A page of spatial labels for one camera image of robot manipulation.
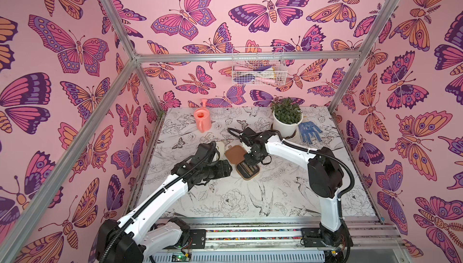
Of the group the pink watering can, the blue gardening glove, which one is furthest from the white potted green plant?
the pink watering can

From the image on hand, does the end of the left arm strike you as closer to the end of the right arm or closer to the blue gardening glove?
the end of the right arm

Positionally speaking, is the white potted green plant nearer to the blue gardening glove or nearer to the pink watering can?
the blue gardening glove

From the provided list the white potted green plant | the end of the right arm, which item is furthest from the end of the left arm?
the white potted green plant

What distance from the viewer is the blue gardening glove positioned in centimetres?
108

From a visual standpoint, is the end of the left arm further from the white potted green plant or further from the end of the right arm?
the white potted green plant

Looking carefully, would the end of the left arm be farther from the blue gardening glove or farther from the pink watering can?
the blue gardening glove

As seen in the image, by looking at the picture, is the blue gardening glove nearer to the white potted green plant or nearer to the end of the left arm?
the white potted green plant
